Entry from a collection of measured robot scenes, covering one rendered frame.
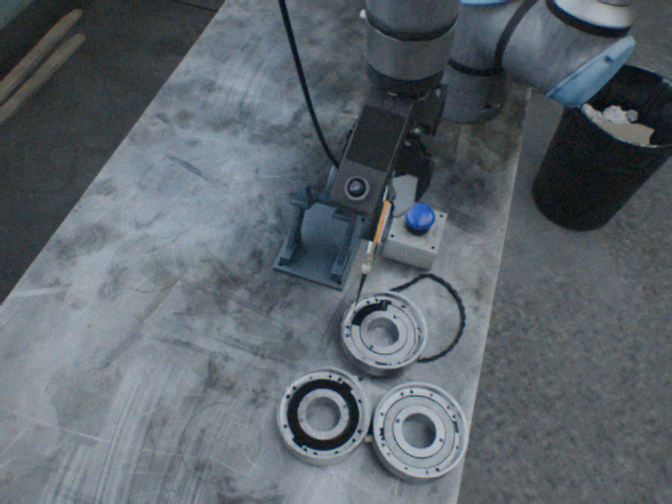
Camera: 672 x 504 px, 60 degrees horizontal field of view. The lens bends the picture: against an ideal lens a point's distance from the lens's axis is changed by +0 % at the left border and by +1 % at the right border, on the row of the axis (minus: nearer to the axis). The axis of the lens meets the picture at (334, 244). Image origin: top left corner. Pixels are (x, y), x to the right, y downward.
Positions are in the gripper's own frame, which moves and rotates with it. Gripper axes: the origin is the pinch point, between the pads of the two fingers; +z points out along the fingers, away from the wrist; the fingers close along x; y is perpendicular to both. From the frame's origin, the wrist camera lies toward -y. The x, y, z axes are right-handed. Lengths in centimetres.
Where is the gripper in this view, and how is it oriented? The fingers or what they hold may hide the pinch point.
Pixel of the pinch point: (381, 210)
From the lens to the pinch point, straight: 66.6
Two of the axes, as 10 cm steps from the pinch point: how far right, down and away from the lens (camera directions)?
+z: 0.0, 5.5, 8.4
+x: -9.2, -3.2, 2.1
